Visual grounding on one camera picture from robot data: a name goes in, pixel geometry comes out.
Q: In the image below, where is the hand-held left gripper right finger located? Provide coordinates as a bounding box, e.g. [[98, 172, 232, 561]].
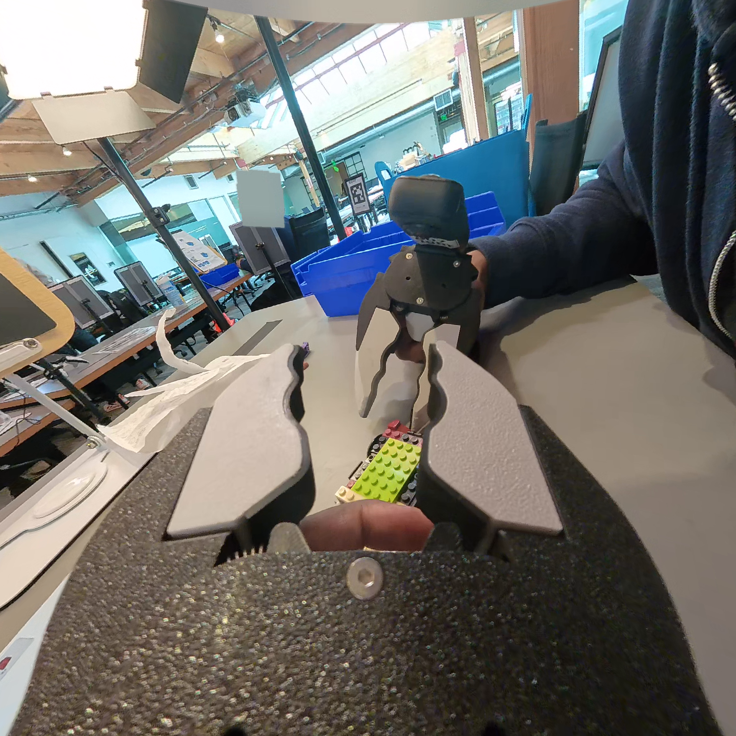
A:
[[411, 340, 564, 554]]

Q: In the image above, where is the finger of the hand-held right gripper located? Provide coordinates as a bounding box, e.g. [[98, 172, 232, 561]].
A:
[[406, 313, 462, 430], [355, 305, 404, 419]]

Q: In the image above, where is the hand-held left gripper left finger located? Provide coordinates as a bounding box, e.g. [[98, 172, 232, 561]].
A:
[[166, 344, 318, 539]]

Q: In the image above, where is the toy brick model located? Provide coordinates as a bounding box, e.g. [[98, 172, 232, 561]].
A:
[[335, 420, 427, 509]]

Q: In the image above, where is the person's right forearm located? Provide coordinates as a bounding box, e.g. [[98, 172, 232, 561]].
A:
[[467, 143, 662, 311]]

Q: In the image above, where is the person's right hand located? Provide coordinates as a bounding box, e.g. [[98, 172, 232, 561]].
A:
[[467, 250, 491, 310]]

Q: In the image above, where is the person's left hand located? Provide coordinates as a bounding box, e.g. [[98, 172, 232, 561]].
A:
[[300, 499, 435, 554]]

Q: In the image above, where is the white paper instruction sheet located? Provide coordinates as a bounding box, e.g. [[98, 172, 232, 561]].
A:
[[97, 307, 283, 456]]

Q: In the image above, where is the printed tag sign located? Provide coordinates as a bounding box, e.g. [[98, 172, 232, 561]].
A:
[[344, 171, 372, 217]]

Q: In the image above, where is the black framed monitor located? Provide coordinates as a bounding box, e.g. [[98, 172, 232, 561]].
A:
[[114, 261, 164, 307], [47, 275, 115, 330], [229, 221, 292, 276]]

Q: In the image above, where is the black chair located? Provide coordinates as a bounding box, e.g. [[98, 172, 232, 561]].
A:
[[528, 111, 588, 218]]

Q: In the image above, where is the white wipes canister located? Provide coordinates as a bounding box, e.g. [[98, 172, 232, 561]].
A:
[[156, 274, 187, 309]]

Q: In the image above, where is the black support pole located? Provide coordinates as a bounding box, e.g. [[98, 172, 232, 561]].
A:
[[255, 16, 347, 241]]

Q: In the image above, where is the black light stand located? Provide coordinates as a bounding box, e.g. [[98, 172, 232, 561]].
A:
[[95, 137, 235, 330]]

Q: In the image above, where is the framed whiteboard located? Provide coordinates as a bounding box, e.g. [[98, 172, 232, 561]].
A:
[[580, 24, 626, 171]]

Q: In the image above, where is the person's dark hooded jacket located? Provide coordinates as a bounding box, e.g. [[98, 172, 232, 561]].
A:
[[618, 0, 736, 358]]

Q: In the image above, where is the studio light panel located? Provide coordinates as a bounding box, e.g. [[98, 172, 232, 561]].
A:
[[0, 0, 209, 146]]

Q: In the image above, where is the blue partition wall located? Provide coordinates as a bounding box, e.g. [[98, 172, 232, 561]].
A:
[[396, 133, 531, 232]]

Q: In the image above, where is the white flat base plate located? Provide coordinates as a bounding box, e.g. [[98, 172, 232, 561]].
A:
[[0, 447, 159, 611]]

